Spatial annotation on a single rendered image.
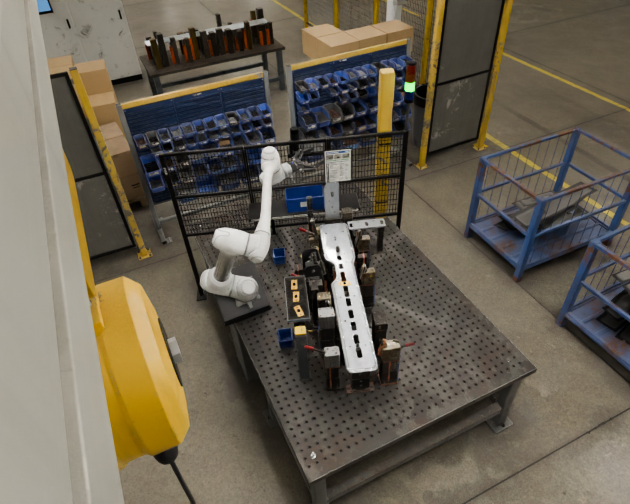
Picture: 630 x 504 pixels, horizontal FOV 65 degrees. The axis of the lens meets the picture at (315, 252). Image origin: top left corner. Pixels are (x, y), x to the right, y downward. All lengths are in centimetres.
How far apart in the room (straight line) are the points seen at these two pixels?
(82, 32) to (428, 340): 766
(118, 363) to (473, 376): 308
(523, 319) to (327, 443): 236
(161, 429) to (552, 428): 387
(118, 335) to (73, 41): 916
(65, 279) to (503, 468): 379
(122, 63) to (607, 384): 842
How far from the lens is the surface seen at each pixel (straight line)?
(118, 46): 956
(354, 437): 305
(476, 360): 344
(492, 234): 526
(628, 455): 426
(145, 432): 39
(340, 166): 398
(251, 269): 362
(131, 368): 37
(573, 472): 404
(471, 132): 677
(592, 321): 471
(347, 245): 366
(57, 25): 942
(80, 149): 480
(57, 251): 18
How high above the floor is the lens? 341
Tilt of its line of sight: 42 degrees down
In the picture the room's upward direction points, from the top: 4 degrees counter-clockwise
